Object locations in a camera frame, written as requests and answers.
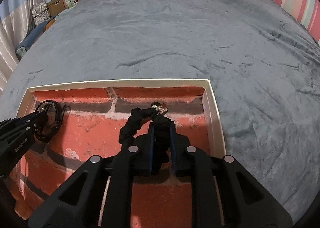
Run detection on black cord bracelet bundle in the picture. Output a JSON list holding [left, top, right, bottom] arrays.
[[34, 100, 71, 144]]

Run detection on black scrunchie with flower charm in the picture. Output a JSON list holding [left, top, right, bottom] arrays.
[[118, 102, 171, 146]]

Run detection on beige jewelry tray brick lining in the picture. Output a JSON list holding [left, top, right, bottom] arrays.
[[10, 78, 227, 221]]

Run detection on blue folded cloth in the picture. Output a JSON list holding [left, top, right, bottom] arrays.
[[15, 20, 52, 61]]

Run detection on patterned fabric bag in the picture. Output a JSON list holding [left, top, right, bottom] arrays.
[[31, 1, 51, 26]]

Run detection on brown storage box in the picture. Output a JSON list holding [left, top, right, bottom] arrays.
[[47, 0, 66, 17]]

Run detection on grey plush bed blanket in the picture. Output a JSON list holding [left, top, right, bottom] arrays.
[[1, 0, 319, 221]]

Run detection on cream satin curtain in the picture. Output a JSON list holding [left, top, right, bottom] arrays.
[[1, 0, 43, 91]]

